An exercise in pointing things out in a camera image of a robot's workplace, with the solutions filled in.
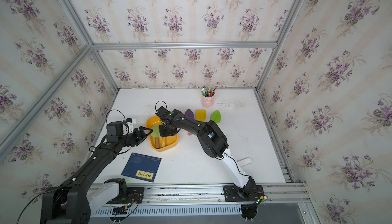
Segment pens in cup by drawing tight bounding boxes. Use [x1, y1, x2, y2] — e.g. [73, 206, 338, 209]
[201, 86, 215, 98]

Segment light green wooden-handled trowel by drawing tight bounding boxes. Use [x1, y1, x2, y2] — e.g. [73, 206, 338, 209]
[151, 124, 160, 149]

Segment white slotted cable duct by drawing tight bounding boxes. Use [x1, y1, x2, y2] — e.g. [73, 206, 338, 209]
[92, 204, 243, 218]

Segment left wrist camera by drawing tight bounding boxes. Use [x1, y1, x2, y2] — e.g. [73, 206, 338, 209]
[106, 118, 136, 143]

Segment yellow plastic storage box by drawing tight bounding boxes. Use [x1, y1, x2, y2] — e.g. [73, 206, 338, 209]
[146, 115, 179, 152]

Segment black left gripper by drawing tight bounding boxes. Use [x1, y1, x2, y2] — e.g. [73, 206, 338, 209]
[116, 126, 152, 149]

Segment purple shovel pink handle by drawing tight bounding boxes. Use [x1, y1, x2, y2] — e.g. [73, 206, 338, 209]
[185, 109, 195, 119]

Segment pink pen cup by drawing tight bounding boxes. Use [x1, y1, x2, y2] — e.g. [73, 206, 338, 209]
[201, 96, 214, 108]

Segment white flat paddle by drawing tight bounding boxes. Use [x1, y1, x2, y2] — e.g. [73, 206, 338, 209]
[237, 158, 252, 167]

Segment green shovel yellow handle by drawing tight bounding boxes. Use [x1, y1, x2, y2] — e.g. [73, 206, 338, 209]
[210, 110, 222, 124]

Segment blue notebook yellow label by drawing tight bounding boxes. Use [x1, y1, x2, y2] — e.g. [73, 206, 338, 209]
[121, 153, 162, 182]

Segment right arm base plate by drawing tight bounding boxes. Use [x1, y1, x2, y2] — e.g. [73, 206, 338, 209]
[223, 183, 266, 203]

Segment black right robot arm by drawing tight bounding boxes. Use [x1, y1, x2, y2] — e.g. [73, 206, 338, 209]
[156, 106, 266, 204]

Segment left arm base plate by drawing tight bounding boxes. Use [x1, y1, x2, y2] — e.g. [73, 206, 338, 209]
[107, 187, 145, 204]

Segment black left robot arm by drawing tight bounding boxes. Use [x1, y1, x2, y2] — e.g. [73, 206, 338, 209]
[40, 127, 153, 224]

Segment yellow square shovel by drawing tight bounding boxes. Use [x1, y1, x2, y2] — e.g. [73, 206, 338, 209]
[195, 109, 207, 122]

